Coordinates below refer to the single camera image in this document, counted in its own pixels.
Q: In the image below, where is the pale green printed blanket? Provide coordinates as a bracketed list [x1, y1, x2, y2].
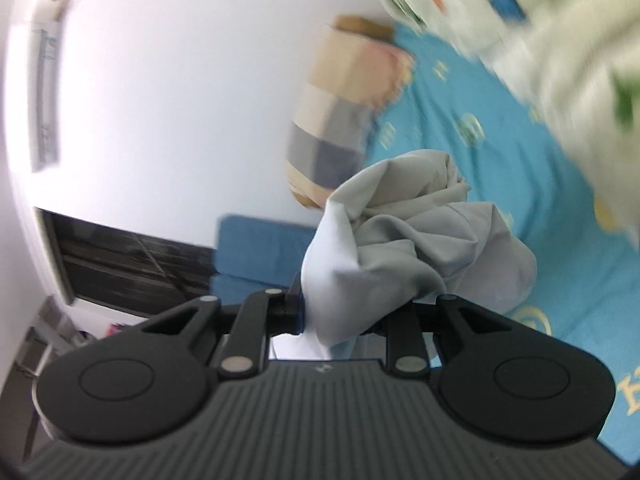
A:
[375, 0, 640, 251]

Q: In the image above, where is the blue covered chair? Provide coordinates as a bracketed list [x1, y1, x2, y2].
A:
[212, 272, 301, 306]
[216, 214, 318, 273]

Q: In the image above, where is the white t-shirt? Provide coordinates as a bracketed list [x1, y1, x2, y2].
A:
[270, 149, 538, 361]

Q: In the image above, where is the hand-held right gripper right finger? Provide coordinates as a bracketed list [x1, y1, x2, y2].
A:
[362, 294, 512, 377]

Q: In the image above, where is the plaid pillow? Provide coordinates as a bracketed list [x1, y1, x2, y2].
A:
[285, 27, 416, 208]

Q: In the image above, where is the white wall air conditioner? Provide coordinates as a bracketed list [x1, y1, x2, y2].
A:
[27, 20, 63, 173]

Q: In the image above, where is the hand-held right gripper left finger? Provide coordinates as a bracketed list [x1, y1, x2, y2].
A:
[140, 271, 306, 380]

